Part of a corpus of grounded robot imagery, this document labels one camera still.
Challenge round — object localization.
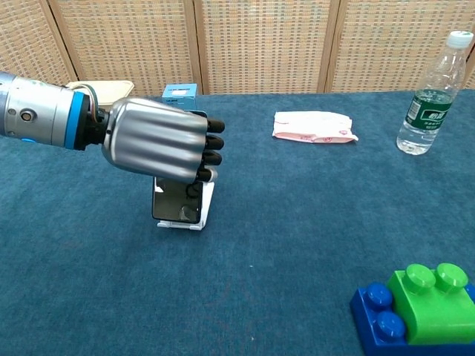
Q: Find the green toy building block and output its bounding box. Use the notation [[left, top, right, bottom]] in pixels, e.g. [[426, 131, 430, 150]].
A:
[[386, 263, 475, 346]]

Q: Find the white phone stand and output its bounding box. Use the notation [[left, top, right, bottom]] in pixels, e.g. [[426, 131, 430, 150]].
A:
[[156, 168, 216, 232]]

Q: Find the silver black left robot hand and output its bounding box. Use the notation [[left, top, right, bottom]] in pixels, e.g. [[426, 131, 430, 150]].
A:
[[100, 97, 226, 197]]

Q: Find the black smartphone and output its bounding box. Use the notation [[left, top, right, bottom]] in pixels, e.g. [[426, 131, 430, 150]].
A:
[[151, 109, 209, 224]]

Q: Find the clear water bottle green label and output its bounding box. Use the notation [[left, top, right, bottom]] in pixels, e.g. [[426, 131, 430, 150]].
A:
[[396, 30, 474, 156]]

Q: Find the woven folding screen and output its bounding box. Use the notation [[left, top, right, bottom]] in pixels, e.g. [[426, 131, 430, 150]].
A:
[[0, 0, 475, 96]]

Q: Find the blue toy building block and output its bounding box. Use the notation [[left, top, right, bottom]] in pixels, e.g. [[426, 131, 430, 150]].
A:
[[349, 282, 475, 356]]

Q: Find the white pink tissue pack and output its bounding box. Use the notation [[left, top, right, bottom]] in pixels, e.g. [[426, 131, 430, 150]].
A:
[[272, 110, 359, 145]]

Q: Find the blue speaker box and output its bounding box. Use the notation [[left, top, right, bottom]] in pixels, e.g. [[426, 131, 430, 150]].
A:
[[162, 83, 198, 112]]

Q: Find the beige lidded food container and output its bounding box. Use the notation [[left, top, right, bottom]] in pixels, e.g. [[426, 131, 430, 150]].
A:
[[65, 79, 136, 111]]

